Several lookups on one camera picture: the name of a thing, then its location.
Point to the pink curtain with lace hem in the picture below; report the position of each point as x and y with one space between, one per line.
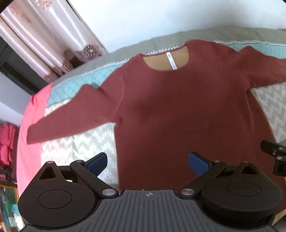
42 38

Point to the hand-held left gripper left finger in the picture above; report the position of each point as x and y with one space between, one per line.
97 164

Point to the pink bed sheet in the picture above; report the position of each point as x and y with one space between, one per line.
30 125

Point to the dark window frame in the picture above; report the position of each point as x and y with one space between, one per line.
15 67

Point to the quilted patterned bed blanket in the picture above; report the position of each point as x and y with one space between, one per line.
73 145

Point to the wooden cabinet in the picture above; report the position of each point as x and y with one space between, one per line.
7 200

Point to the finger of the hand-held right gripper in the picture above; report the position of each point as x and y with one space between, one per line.
273 147

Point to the maroon long-sleeved sweater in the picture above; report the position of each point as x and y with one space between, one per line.
178 116

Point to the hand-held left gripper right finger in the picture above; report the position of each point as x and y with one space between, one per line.
197 164

